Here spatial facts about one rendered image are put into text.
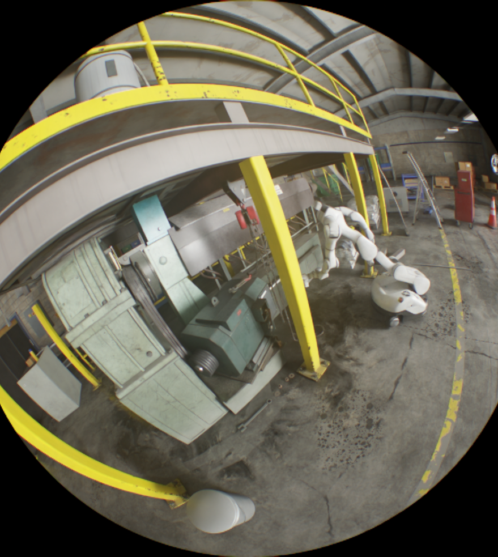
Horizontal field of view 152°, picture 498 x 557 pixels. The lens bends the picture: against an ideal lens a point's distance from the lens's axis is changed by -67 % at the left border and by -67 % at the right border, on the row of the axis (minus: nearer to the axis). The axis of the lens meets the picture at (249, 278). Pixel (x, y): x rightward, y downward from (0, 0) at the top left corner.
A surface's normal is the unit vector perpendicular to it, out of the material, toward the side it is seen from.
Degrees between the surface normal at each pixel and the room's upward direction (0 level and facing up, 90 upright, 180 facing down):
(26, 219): 90
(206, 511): 0
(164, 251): 90
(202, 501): 1
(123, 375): 90
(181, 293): 90
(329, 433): 0
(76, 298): 80
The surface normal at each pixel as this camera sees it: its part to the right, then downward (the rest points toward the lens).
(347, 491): -0.34, -0.85
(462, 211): -0.87, 0.45
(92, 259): 0.57, -0.04
